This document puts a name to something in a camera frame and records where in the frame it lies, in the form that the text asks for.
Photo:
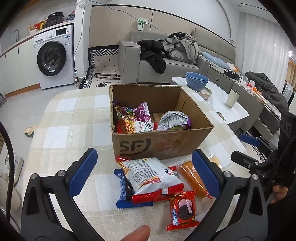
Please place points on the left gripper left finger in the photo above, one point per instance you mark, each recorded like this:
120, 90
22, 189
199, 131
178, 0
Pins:
49, 210

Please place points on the light blue pillow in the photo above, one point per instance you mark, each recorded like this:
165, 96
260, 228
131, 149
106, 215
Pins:
217, 61

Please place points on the blue bowl stack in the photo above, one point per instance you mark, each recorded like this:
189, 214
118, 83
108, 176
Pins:
196, 81

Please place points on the red chocolate wafer pack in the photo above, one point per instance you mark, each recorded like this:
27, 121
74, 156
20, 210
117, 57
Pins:
170, 175

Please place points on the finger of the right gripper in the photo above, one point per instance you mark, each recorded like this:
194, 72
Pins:
247, 162
260, 143

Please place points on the white noodle snack bag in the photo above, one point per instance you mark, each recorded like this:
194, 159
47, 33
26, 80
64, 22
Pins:
126, 126

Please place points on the black patterned floor mat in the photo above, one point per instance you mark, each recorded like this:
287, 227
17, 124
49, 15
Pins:
103, 66

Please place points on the grey jacket pile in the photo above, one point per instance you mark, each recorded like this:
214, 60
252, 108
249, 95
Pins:
181, 47

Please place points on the black jacket on bench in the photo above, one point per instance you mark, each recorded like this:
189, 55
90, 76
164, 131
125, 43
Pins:
268, 90

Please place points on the purple grape candy bag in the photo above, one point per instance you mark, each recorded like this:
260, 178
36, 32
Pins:
140, 113

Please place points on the red white chip bag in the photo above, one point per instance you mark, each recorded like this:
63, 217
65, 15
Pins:
146, 178

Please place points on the grey sofa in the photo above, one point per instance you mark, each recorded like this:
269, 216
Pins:
135, 70

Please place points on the white marble coffee table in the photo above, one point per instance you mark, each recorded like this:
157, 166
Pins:
235, 116

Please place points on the orange meat floss cake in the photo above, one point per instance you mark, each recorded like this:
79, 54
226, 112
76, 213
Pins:
193, 179

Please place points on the beige plate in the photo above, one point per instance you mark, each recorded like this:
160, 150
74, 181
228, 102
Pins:
205, 93

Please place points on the plaid tablecloth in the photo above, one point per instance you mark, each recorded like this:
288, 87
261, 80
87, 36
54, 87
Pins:
76, 120

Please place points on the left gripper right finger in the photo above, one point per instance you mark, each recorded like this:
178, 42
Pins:
249, 220

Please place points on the blue cookie pack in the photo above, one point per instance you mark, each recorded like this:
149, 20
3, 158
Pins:
126, 193

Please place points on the person's right hand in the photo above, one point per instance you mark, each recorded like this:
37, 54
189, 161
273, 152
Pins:
280, 193

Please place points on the silver purple snack bag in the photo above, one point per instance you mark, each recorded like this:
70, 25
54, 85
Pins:
174, 120

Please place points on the clear pack square crackers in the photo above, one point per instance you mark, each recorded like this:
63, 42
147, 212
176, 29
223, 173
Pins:
216, 161

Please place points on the black basket on washer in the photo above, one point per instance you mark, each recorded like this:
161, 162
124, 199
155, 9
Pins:
55, 18

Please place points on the white sneaker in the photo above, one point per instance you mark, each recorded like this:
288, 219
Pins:
18, 166

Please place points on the brown cardboard box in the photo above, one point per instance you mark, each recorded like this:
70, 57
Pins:
160, 144

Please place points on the white cup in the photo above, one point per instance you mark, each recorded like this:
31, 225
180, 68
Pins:
232, 98

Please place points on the green slipper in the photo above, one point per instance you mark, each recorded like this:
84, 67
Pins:
30, 131

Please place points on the person's left hand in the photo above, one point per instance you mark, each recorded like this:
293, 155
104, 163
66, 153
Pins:
142, 233

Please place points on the red oreo cookie pack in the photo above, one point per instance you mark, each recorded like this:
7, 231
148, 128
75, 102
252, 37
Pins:
183, 211

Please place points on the black jacket on sofa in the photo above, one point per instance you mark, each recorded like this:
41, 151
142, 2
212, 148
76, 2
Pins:
153, 52

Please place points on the white washing machine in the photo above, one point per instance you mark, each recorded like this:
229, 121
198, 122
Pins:
54, 52

